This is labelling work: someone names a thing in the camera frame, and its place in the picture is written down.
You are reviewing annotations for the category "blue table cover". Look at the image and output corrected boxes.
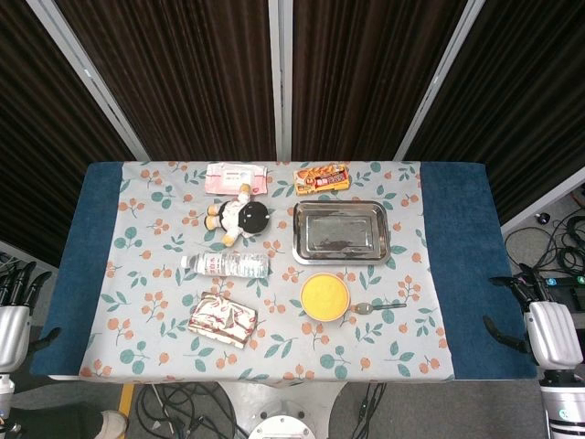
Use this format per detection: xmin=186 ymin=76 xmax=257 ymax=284
xmin=29 ymin=162 xmax=538 ymax=380

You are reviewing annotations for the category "dark ribbed partition panel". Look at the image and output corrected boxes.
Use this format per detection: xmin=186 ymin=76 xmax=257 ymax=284
xmin=0 ymin=0 xmax=150 ymax=271
xmin=269 ymin=0 xmax=485 ymax=162
xmin=27 ymin=0 xmax=293 ymax=162
xmin=395 ymin=0 xmax=585 ymax=230

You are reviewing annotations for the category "yellow bowl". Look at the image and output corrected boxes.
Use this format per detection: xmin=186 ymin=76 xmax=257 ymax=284
xmin=300 ymin=272 xmax=352 ymax=323

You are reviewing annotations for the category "black floor cable bundle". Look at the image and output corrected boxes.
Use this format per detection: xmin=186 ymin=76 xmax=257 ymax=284
xmin=502 ymin=214 xmax=585 ymax=275
xmin=136 ymin=382 xmax=250 ymax=439

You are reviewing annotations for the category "floral print tablecloth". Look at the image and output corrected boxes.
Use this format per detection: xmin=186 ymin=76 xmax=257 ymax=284
xmin=78 ymin=159 xmax=456 ymax=383

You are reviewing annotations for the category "beige shoe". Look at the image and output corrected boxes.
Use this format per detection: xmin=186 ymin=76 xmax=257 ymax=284
xmin=99 ymin=410 xmax=128 ymax=439

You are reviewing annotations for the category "plush doll with black hair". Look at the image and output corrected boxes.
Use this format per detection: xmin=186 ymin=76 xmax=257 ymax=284
xmin=204 ymin=183 xmax=271 ymax=248

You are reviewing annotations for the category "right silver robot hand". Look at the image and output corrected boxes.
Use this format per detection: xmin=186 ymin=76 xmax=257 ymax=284
xmin=483 ymin=262 xmax=585 ymax=372

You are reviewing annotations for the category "clear plastic water bottle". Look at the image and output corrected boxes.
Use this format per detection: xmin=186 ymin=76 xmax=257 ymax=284
xmin=179 ymin=252 xmax=271 ymax=279

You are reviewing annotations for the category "pink wet wipes pack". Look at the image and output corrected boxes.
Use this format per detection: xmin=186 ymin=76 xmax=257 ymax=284
xmin=204 ymin=163 xmax=270 ymax=197

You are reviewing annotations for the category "gold foil snack bag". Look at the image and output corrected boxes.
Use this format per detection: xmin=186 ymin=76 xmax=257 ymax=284
xmin=186 ymin=291 xmax=260 ymax=351

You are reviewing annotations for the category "round white robot base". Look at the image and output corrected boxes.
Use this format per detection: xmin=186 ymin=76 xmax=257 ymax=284
xmin=249 ymin=413 xmax=321 ymax=439

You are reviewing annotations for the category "orange curry box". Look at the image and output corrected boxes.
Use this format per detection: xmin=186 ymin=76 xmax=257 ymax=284
xmin=292 ymin=165 xmax=352 ymax=197

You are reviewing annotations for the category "black cable with plug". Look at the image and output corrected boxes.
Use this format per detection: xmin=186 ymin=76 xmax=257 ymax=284
xmin=354 ymin=382 xmax=389 ymax=439

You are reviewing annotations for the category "rectangular steel tray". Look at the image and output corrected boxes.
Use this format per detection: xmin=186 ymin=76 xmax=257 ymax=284
xmin=292 ymin=199 xmax=392 ymax=267

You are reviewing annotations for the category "metal spoon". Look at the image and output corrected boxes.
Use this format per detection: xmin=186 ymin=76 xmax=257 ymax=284
xmin=355 ymin=301 xmax=408 ymax=316

